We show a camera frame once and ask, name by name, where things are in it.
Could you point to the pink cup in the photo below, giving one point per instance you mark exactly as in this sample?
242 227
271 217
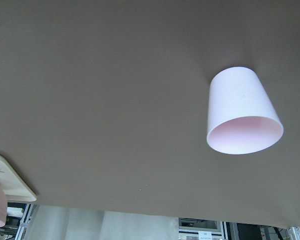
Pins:
241 117

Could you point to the cream plastic tray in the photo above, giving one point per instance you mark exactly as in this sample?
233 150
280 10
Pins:
12 184

